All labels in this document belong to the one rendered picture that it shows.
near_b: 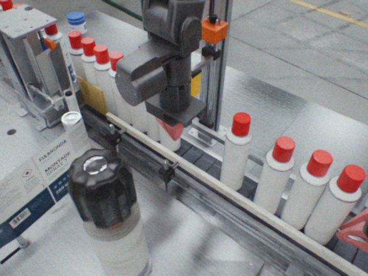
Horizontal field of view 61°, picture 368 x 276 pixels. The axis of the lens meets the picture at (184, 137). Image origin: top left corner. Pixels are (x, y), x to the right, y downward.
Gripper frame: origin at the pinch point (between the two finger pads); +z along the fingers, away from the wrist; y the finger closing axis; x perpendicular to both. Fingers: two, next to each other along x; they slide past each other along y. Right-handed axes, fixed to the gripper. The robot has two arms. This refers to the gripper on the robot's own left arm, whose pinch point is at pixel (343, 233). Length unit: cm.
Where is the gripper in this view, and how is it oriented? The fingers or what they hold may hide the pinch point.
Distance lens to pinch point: 67.3
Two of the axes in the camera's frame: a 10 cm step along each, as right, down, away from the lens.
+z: -4.9, 2.6, 8.3
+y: -6.3, 5.5, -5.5
